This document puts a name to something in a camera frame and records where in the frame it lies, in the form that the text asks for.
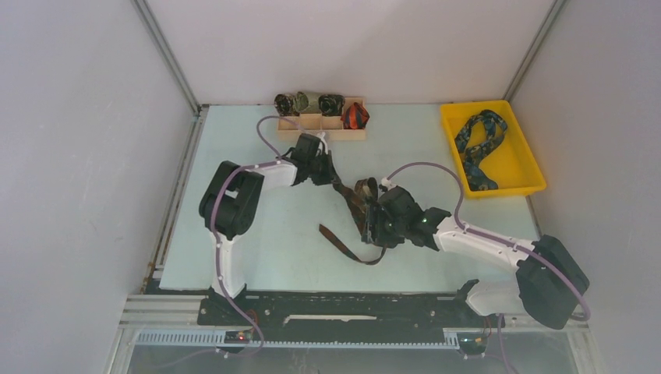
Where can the blue patterned tie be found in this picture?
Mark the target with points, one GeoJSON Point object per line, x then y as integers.
{"type": "Point", "coordinates": [495, 128]}

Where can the aluminium frame rail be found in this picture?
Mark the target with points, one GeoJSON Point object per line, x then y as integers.
{"type": "Point", "coordinates": [172, 319]}

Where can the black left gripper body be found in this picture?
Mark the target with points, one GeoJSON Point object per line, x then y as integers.
{"type": "Point", "coordinates": [319, 171]}

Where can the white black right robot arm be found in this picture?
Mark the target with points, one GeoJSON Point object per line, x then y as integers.
{"type": "Point", "coordinates": [547, 284]}

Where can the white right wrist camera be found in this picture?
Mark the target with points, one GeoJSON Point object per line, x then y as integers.
{"type": "Point", "coordinates": [386, 185]}

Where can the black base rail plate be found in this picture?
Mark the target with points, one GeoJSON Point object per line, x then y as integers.
{"type": "Point", "coordinates": [344, 317]}

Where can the olive green rolled tie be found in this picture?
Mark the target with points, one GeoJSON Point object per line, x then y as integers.
{"type": "Point", "coordinates": [306, 102]}

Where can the yellow plastic tray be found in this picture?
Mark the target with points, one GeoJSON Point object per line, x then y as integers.
{"type": "Point", "coordinates": [512, 165]}

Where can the brown green patterned tie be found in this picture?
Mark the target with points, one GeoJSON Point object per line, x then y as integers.
{"type": "Point", "coordinates": [358, 200]}

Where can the wooden compartment box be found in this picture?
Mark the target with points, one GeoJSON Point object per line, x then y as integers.
{"type": "Point", "coordinates": [332, 126]}

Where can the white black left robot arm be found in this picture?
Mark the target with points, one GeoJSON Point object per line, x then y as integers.
{"type": "Point", "coordinates": [230, 203]}

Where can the dark patterned rolled tie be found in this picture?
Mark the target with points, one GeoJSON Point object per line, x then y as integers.
{"type": "Point", "coordinates": [285, 105]}

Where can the black green rolled tie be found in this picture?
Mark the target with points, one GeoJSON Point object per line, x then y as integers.
{"type": "Point", "coordinates": [331, 104]}

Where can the orange navy rolled tie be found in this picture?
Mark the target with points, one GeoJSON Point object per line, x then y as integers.
{"type": "Point", "coordinates": [355, 117]}

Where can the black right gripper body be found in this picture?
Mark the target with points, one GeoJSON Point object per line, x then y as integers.
{"type": "Point", "coordinates": [388, 231]}

